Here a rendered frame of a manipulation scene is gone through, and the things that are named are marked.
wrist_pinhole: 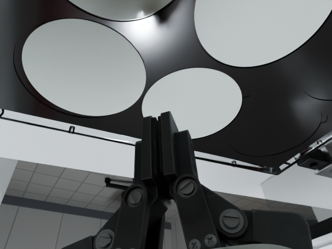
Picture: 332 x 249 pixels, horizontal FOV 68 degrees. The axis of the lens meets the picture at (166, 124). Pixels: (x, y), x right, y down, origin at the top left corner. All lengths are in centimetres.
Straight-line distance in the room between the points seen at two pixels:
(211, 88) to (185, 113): 4
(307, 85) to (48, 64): 23
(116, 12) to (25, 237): 258
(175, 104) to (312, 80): 13
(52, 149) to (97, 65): 27
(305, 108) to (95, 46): 22
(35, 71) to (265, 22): 18
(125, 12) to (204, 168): 38
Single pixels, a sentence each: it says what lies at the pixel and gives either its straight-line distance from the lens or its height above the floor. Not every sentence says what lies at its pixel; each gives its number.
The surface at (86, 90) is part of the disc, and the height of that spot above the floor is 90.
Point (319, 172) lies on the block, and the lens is 41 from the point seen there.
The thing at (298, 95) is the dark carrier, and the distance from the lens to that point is 27.
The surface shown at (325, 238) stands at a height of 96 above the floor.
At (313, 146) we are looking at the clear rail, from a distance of 36.
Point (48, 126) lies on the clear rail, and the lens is 28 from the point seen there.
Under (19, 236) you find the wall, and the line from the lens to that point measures 269.
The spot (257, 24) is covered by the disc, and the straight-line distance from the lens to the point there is 21.
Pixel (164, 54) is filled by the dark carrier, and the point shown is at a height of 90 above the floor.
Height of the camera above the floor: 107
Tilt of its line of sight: 41 degrees down
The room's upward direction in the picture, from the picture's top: 176 degrees clockwise
